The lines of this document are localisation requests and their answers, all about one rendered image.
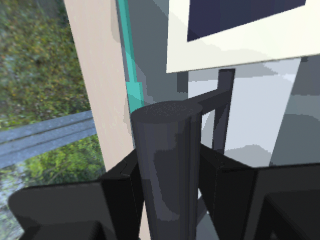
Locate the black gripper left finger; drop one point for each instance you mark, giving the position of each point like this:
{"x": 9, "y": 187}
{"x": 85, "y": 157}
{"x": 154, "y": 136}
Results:
{"x": 115, "y": 199}

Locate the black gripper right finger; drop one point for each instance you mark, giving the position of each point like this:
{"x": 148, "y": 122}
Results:
{"x": 233, "y": 192}

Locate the grey flat mat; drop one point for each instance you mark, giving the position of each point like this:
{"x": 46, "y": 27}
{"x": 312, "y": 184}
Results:
{"x": 298, "y": 140}

